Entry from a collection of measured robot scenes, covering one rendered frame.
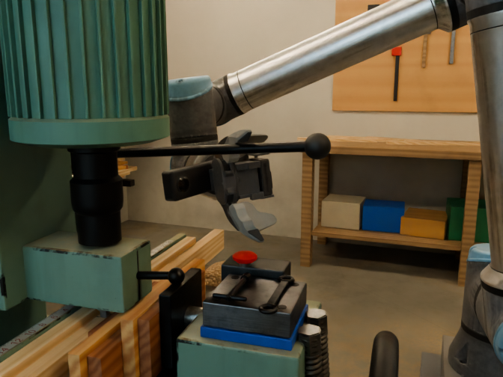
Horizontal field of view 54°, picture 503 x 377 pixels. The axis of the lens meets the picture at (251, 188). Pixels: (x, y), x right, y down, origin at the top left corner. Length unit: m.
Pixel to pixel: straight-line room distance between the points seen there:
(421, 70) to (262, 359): 3.37
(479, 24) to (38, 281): 0.74
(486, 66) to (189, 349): 0.63
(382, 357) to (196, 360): 0.19
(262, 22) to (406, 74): 1.18
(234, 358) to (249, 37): 3.65
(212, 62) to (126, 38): 3.66
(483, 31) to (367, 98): 2.95
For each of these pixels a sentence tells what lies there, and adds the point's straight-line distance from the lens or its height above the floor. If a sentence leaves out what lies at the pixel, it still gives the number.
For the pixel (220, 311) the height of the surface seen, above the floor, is 0.99.
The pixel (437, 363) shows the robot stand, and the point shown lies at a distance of 1.37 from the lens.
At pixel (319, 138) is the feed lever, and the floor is 1.16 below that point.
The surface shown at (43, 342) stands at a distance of 0.60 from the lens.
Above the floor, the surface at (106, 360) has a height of 0.94.
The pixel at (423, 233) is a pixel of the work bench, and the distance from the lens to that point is 3.45.
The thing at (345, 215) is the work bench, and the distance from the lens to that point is 3.49.
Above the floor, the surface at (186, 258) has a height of 0.94.
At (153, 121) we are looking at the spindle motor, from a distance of 0.55.
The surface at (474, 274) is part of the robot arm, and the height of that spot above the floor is 0.84.
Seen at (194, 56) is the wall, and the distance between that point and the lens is 4.26.
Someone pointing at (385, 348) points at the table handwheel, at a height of 0.95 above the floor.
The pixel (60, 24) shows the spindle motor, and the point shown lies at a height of 1.28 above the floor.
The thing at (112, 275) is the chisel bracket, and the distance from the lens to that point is 0.59.
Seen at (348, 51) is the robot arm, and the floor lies 1.29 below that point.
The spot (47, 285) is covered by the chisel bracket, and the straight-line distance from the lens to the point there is 0.65.
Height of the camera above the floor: 1.22
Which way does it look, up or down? 12 degrees down
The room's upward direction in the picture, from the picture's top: straight up
